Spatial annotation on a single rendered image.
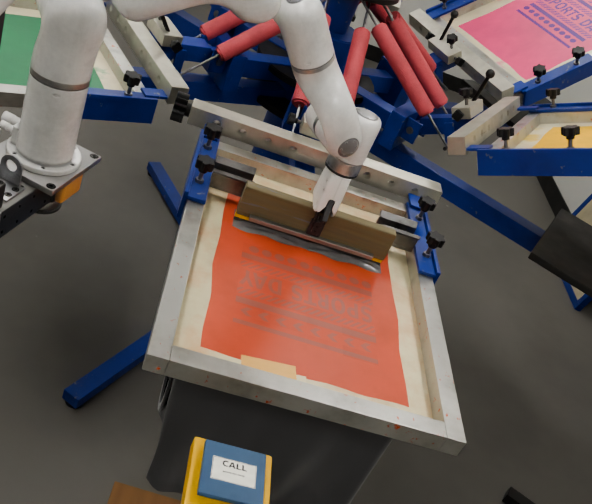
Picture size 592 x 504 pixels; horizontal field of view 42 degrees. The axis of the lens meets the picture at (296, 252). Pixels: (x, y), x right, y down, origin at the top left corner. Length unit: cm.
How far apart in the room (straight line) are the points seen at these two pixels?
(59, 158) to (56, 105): 10
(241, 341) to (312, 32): 57
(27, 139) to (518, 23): 218
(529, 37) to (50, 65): 212
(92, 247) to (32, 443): 96
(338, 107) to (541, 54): 162
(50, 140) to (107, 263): 172
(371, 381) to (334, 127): 49
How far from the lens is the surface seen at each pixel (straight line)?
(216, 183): 176
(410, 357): 159
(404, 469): 278
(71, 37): 125
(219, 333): 143
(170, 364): 130
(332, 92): 146
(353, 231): 173
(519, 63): 294
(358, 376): 148
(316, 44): 141
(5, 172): 134
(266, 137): 196
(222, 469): 121
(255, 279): 158
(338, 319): 158
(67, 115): 132
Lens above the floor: 189
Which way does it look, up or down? 33 degrees down
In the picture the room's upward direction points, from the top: 25 degrees clockwise
